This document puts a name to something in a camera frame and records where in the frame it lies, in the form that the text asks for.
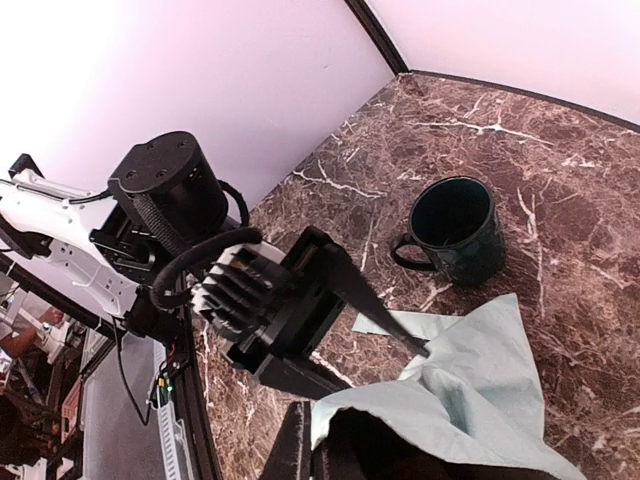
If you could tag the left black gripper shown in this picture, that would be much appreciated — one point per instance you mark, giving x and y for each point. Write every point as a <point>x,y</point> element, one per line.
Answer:
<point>281,357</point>

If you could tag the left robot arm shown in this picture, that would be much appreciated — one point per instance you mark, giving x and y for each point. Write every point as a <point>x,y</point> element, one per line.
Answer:
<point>167,238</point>

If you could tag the black front rail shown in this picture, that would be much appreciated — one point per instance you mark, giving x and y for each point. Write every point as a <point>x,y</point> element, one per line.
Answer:
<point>190,403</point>

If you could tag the dark green mug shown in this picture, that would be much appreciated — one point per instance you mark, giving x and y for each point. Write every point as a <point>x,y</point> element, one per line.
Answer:
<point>454,229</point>

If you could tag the mint green folding umbrella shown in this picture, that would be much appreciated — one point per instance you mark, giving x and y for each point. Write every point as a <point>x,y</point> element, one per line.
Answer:
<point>476,399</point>

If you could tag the white slotted cable duct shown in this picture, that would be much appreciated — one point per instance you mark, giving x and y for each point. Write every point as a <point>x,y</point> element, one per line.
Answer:
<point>175,452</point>

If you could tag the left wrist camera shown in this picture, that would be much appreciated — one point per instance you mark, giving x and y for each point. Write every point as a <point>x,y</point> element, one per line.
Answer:
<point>243,290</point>

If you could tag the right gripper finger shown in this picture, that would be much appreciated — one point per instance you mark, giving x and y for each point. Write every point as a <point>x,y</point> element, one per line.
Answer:
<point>290,456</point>

